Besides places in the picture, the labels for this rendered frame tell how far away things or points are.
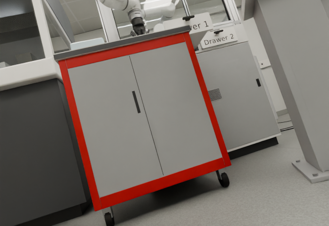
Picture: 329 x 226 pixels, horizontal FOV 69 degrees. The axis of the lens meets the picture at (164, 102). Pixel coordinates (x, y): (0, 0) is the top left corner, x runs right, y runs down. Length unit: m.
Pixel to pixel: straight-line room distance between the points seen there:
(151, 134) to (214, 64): 0.94
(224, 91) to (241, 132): 0.31
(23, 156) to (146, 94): 0.81
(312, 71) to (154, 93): 0.61
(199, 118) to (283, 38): 0.46
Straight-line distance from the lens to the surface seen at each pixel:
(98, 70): 1.09
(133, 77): 1.08
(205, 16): 1.55
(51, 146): 1.51
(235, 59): 1.90
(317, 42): 1.06
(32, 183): 1.55
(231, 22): 2.01
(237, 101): 1.81
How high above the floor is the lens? 0.30
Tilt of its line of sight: 7 degrees up
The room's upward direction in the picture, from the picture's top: 17 degrees counter-clockwise
